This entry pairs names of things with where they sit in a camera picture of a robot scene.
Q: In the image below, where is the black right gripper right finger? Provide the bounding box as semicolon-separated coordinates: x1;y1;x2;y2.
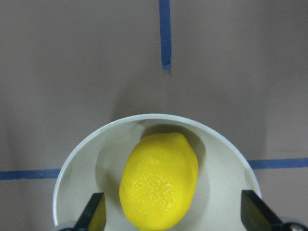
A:
240;190;289;231

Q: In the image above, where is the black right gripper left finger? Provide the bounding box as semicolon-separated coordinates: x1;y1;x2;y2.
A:
74;192;106;231

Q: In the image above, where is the white ceramic bowl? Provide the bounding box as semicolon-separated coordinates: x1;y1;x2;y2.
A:
52;114;260;231

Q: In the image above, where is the yellow lemon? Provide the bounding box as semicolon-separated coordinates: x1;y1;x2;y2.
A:
119;132;198;231

